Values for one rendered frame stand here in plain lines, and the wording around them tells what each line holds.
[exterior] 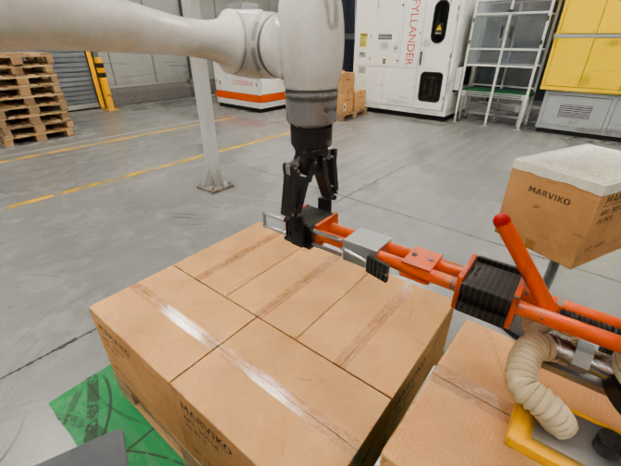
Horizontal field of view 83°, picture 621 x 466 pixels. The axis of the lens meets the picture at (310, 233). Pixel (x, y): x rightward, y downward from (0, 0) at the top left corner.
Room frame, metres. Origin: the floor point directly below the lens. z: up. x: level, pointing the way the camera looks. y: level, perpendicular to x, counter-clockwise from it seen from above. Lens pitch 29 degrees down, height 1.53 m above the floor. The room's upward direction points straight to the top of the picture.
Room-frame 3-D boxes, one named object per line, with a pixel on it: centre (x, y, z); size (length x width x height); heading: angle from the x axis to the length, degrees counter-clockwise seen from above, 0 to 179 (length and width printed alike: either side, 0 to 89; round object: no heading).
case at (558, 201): (1.61, -1.34, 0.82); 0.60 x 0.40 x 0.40; 117
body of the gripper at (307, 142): (0.64, 0.00, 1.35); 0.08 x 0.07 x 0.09; 142
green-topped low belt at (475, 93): (7.36, -3.64, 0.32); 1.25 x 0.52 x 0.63; 50
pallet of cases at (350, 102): (8.29, -0.49, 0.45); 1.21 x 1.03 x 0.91; 50
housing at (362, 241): (0.56, -0.11, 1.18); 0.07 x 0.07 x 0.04; 53
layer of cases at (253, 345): (1.16, 0.15, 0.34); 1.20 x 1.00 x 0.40; 52
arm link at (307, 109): (0.64, 0.00, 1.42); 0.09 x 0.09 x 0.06
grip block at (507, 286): (0.43, -0.28, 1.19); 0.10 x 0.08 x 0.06; 143
